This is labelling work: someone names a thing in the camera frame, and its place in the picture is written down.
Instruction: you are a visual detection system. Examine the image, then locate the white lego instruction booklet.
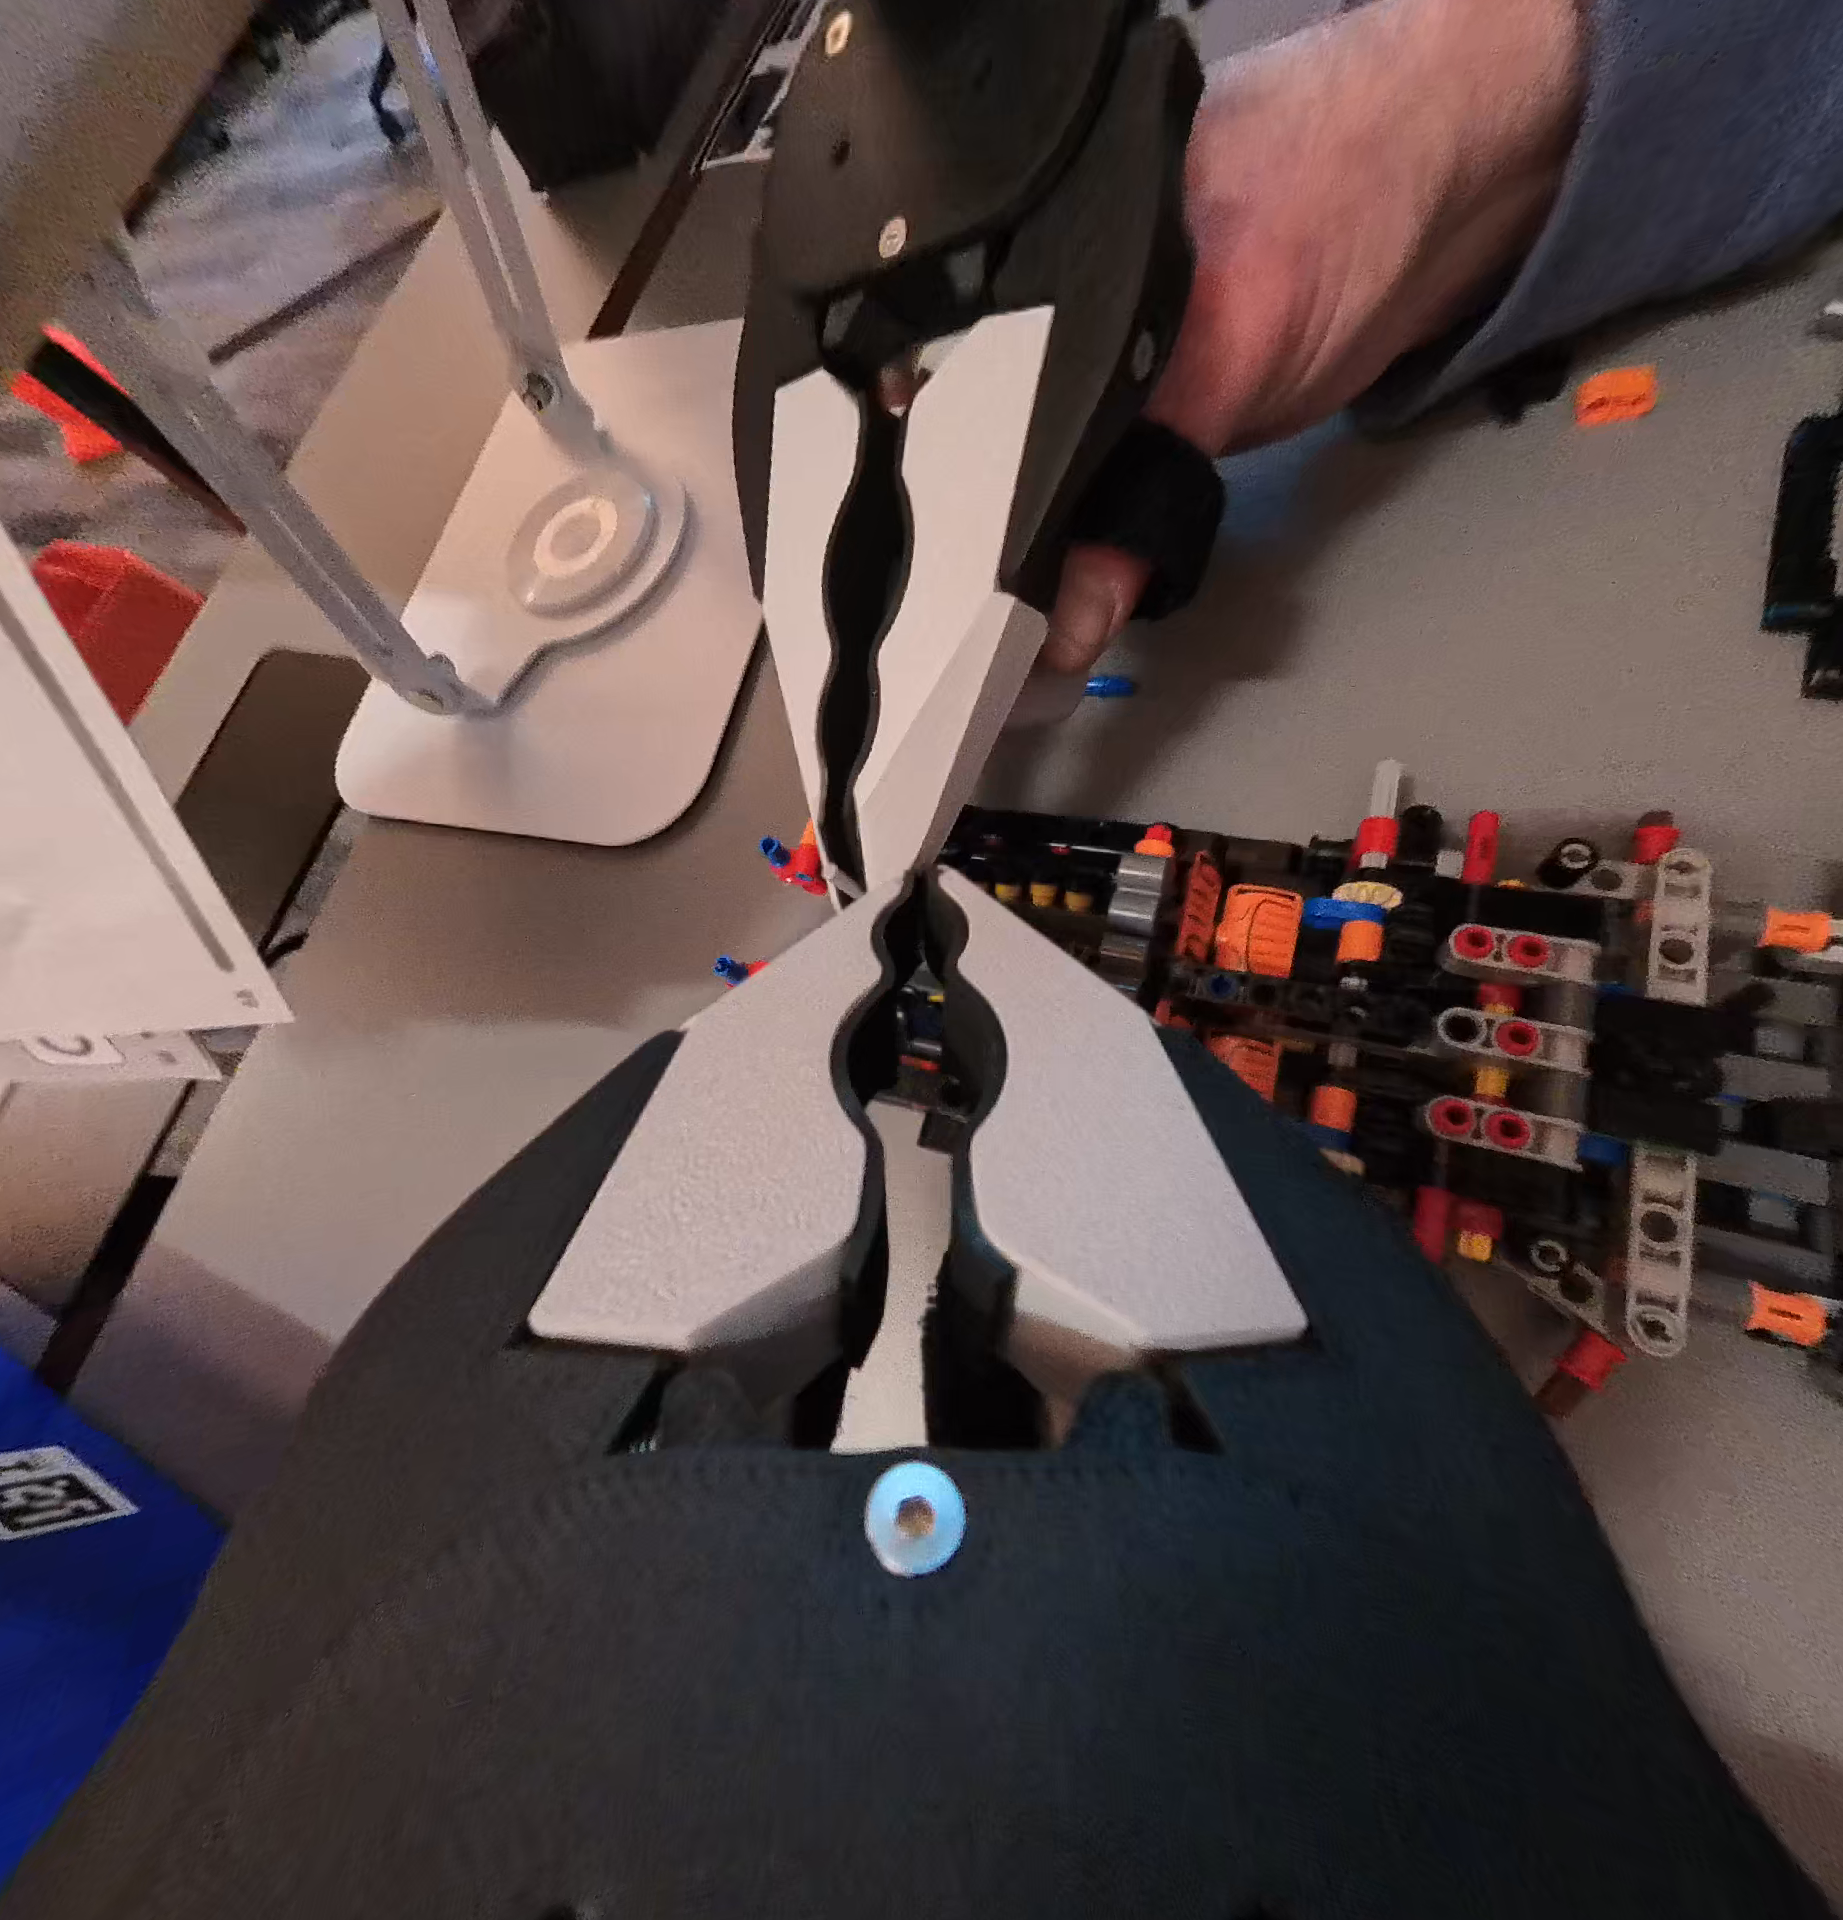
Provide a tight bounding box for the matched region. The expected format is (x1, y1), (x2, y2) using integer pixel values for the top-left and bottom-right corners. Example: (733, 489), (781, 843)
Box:
(0, 450), (296, 1083)

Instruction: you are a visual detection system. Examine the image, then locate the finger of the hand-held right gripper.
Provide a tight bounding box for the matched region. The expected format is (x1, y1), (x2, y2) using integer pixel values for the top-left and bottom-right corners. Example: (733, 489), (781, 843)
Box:
(857, 306), (1058, 897)
(761, 367), (872, 889)

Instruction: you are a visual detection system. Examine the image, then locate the red plastic container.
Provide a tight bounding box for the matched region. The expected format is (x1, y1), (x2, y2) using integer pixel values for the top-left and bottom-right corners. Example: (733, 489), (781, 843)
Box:
(10, 322), (207, 724)

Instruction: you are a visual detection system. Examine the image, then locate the black lego beam assembly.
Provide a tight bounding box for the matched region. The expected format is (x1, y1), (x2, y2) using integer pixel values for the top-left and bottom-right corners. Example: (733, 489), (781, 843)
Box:
(1760, 344), (1843, 705)

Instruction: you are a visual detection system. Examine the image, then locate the person's right hand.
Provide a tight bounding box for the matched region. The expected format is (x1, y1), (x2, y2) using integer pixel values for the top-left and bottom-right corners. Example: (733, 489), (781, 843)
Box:
(1038, 0), (1595, 676)

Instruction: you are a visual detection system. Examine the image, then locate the black orange lego model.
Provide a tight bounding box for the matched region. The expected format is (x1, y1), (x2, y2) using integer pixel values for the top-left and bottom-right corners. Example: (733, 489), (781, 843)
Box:
(715, 756), (1843, 1418)

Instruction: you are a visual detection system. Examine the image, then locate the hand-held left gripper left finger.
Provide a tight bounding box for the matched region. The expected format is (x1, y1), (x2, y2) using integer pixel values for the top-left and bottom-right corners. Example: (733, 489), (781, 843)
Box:
(527, 874), (913, 1351)

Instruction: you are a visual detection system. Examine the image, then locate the small black lego connector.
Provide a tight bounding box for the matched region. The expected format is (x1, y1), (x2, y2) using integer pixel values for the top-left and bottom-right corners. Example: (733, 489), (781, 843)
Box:
(1486, 344), (1578, 421)

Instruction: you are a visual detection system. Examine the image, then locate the white book stand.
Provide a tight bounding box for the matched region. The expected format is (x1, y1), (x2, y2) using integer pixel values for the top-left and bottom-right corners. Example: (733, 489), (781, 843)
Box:
(0, 0), (768, 850)

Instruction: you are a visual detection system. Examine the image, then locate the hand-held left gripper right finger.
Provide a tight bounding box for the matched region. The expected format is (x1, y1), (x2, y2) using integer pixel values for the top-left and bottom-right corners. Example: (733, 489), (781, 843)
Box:
(927, 868), (1307, 1367)

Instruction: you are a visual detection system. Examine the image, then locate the person's right forearm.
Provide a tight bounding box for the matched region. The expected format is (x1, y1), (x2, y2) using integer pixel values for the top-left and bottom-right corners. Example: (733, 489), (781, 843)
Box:
(1348, 0), (1843, 437)

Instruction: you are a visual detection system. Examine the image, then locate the blue plastic bin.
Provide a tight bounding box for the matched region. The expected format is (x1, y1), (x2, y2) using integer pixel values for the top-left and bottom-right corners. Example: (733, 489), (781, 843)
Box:
(0, 1318), (233, 1920)

